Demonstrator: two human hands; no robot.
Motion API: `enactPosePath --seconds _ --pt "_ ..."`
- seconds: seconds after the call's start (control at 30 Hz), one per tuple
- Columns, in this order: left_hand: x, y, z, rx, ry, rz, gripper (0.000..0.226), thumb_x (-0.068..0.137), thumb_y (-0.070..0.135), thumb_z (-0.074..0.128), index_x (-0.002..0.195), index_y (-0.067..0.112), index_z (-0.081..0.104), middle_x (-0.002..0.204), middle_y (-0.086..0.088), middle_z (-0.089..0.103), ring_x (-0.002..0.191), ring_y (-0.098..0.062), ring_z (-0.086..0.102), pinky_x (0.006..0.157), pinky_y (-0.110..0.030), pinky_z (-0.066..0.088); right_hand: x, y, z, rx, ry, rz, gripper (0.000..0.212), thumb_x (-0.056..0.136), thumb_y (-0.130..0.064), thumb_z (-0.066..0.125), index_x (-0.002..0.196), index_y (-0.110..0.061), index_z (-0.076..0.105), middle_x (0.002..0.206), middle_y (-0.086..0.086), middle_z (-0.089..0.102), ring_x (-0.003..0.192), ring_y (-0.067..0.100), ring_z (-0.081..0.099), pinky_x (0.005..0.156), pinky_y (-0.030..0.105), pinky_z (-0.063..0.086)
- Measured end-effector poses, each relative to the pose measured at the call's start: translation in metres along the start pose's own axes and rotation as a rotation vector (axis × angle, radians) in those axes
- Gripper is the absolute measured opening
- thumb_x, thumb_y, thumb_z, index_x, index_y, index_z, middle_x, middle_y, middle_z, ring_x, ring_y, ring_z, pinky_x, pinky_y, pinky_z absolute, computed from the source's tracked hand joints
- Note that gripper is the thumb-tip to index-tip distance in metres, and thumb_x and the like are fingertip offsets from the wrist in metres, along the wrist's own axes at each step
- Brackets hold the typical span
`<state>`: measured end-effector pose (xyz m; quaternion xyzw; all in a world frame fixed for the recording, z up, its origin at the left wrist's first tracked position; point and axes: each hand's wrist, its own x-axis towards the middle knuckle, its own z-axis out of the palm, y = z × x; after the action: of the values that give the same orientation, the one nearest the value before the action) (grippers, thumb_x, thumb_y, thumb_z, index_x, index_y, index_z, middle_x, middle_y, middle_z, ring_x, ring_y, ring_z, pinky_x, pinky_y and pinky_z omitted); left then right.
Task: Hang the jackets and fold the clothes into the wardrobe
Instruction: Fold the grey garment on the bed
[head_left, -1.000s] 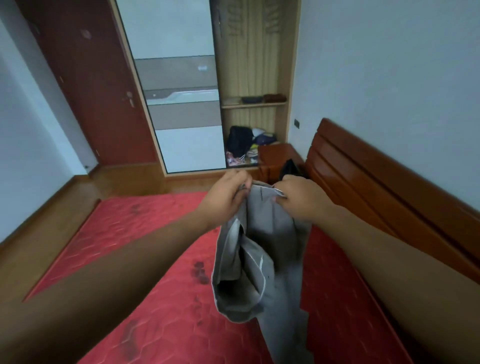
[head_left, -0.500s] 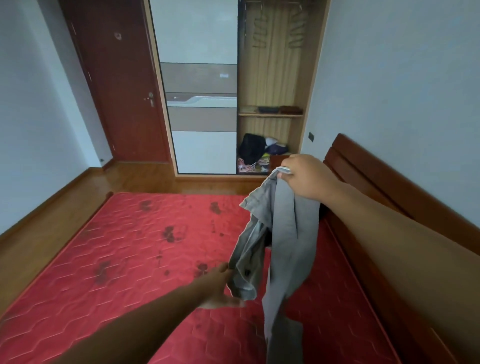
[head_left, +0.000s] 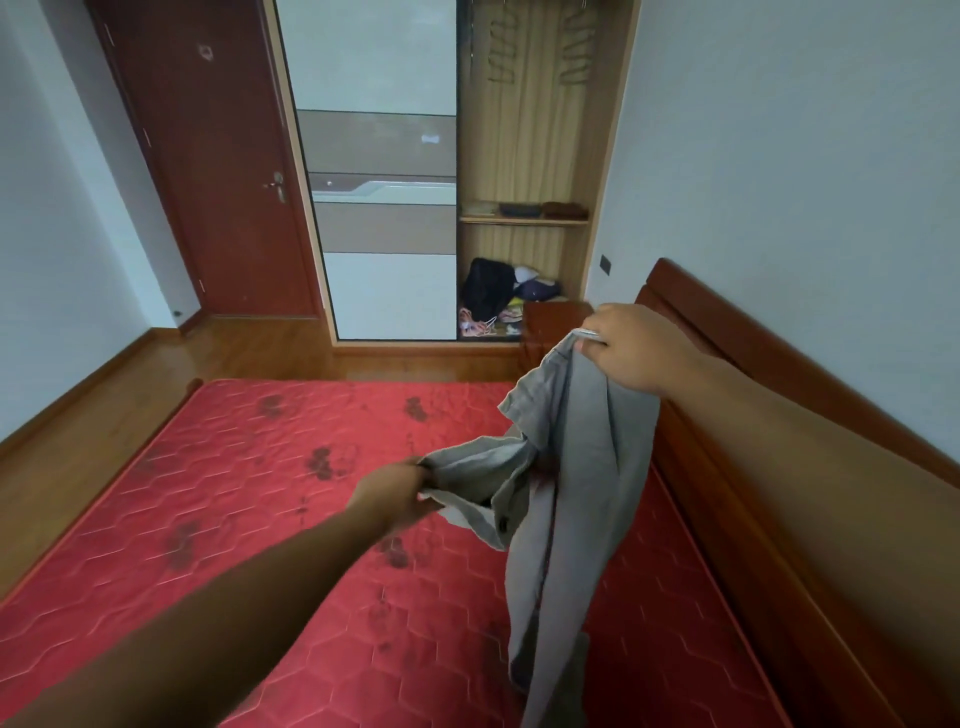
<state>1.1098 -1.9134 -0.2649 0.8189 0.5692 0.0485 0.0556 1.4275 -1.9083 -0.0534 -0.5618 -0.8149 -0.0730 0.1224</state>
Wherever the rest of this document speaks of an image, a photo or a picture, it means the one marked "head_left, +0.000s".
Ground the person's right hand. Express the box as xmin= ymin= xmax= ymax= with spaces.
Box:
xmin=576 ymin=302 xmax=703 ymax=400

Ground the person's left hand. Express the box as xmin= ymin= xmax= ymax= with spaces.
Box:
xmin=345 ymin=458 xmax=444 ymax=536

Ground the wooden wardrobe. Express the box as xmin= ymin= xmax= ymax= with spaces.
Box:
xmin=262 ymin=0 xmax=643 ymax=358

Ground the white grey sliding wardrobe door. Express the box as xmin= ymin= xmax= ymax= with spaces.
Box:
xmin=273 ymin=0 xmax=459 ymax=343

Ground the person's right forearm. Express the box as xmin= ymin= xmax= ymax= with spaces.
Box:
xmin=659 ymin=352 xmax=960 ymax=721

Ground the person's left forearm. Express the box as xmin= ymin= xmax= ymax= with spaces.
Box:
xmin=0 ymin=502 xmax=399 ymax=728

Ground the wooden nightstand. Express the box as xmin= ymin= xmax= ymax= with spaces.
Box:
xmin=521 ymin=299 xmax=595 ymax=373

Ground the wooden headboard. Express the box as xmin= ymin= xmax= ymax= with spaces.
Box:
xmin=183 ymin=258 xmax=960 ymax=728

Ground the red quilted mattress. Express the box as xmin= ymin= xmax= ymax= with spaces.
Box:
xmin=0 ymin=378 xmax=793 ymax=728

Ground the black folded cloth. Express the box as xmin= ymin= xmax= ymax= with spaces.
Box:
xmin=459 ymin=257 xmax=519 ymax=324

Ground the wavy metal trouser hanger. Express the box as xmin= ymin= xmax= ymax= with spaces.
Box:
xmin=487 ymin=3 xmax=520 ymax=85
xmin=556 ymin=3 xmax=598 ymax=85

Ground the reddish brown room door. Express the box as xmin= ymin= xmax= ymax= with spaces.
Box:
xmin=86 ymin=0 xmax=324 ymax=320

